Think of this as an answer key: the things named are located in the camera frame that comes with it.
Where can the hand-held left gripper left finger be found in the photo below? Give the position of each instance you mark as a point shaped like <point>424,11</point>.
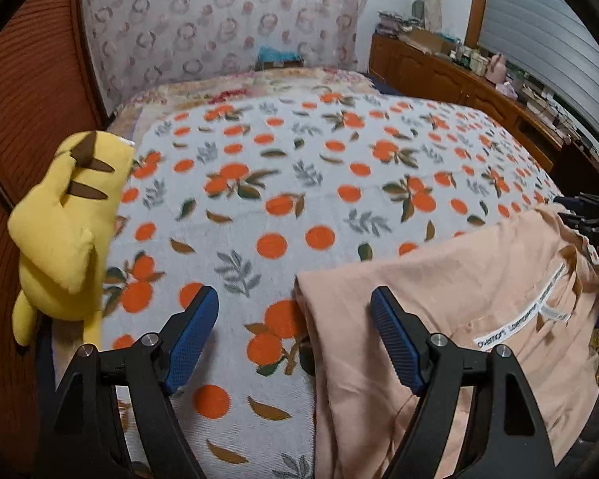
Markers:
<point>192,339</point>

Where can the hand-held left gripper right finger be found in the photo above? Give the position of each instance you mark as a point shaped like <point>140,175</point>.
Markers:
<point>394,339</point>

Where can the grey window blind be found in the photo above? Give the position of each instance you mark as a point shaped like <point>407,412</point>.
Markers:
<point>529,15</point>

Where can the wooden sideboard cabinet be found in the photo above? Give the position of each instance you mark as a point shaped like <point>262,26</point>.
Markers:
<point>429,75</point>

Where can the cardboard box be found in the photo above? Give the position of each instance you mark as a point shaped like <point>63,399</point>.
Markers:
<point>427,40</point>

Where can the row of small bottles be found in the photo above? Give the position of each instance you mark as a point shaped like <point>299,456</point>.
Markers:
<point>469,59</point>

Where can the brown louvred wardrobe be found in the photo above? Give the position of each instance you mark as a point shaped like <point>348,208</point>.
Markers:
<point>35,85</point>

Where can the pink printed t-shirt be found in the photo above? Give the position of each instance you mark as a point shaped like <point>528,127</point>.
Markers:
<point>479,284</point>

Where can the stack of folded cloths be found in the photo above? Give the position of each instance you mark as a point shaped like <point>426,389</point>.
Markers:
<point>394,22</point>

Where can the dark blue bedsheet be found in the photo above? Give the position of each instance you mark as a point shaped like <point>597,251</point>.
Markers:
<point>379,85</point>

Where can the small grey desk fan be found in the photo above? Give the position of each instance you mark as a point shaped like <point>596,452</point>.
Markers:
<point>418,10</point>

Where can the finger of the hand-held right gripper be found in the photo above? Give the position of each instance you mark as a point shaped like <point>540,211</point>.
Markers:
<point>586,203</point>
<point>589,229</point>

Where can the box with blue cloth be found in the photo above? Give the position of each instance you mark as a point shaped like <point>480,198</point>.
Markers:
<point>277,57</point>

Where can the floral blanket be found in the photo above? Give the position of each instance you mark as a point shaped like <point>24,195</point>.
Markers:
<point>259,85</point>

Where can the orange fruit print blanket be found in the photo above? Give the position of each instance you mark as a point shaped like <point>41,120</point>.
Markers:
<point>304,199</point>

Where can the yellow plush toy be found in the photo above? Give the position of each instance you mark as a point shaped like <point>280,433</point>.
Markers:
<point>60,219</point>

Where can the pink bottle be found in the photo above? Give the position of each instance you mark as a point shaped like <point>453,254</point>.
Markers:
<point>495,67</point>

